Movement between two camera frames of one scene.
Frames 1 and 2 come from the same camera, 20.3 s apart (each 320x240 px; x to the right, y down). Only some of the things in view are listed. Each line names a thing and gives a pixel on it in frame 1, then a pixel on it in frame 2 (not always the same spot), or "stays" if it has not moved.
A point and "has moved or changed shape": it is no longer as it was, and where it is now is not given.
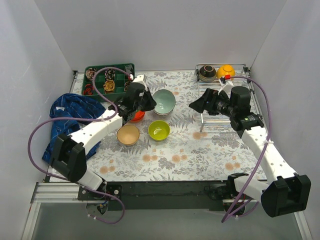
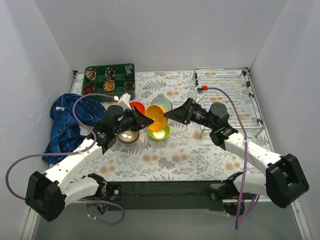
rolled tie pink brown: (90, 73) stays
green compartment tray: (109, 84) stays
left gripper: (144, 99) -> (135, 117)
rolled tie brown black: (126, 84) stays
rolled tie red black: (88, 90) stays
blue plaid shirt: (73, 105) stays
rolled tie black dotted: (110, 74) stays
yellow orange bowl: (226, 69) -> (156, 112)
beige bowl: (128, 135) stays
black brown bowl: (207, 73) -> (128, 136)
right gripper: (208, 101) -> (188, 111)
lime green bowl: (159, 130) stays
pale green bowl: (165, 100) has moved or changed shape
